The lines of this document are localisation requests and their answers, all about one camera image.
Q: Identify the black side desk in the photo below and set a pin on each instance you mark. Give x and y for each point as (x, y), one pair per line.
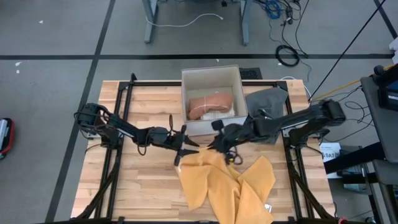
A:
(382, 130)

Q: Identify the red round knob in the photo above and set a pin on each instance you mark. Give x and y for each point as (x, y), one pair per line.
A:
(342, 221)

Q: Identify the mustard yellow towel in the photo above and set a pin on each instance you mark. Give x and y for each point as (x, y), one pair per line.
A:
(224, 186)

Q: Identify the white crumpled sheet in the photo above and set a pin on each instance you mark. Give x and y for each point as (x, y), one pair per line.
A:
(394, 49)

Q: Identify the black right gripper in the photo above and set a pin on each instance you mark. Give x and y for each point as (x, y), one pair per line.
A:
(237, 135)

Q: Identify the beige fabric storage box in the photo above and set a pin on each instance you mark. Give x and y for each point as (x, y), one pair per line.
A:
(211, 77)

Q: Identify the white plaid kitchen towel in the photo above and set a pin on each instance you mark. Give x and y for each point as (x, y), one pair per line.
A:
(217, 115)

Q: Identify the white printed paper box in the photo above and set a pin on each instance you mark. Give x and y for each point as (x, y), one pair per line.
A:
(329, 154)

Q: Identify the pink striped towel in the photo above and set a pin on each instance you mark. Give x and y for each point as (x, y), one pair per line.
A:
(211, 104)

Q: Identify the white handwritten label tag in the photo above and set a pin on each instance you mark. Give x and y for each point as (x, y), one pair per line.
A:
(268, 208)

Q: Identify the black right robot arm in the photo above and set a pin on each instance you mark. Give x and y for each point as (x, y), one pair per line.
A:
(304, 119)

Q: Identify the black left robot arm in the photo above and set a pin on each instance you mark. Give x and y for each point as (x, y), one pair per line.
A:
(124, 127)

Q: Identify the dark grey towel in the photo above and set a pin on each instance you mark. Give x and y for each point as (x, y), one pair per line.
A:
(267, 99)

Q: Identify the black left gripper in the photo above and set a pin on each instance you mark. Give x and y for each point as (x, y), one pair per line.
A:
(168, 138)

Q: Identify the long thin black pole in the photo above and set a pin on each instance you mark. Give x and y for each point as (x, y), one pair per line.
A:
(361, 31)

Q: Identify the black perforated floor plate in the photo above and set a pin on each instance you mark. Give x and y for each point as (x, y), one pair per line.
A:
(253, 74)

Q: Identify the red and black bag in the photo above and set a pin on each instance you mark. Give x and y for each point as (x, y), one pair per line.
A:
(6, 137)

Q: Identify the grey desk leg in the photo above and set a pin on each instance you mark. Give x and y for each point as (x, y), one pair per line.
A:
(150, 28)
(245, 28)

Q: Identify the black electronics case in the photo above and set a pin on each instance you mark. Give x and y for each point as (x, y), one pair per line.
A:
(388, 99)

